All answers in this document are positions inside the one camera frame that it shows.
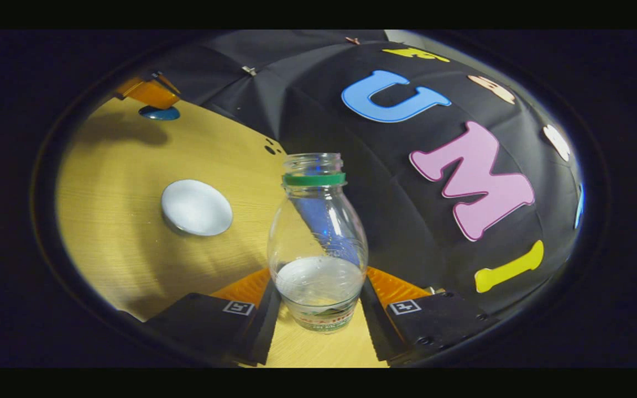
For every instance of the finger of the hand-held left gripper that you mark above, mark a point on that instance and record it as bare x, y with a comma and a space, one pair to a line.
152, 94

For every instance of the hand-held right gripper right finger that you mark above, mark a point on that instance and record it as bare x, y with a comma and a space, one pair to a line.
374, 326

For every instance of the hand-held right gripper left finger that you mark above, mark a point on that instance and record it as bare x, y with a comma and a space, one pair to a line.
266, 326

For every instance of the clear plastic water bottle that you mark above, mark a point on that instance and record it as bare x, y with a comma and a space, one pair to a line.
318, 287

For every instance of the teal teacup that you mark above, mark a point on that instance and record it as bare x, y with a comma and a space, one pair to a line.
197, 207

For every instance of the silver metal clip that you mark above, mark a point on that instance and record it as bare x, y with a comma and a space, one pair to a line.
249, 70

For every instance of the black backdrop cloth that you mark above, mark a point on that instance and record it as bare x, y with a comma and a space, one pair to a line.
396, 221

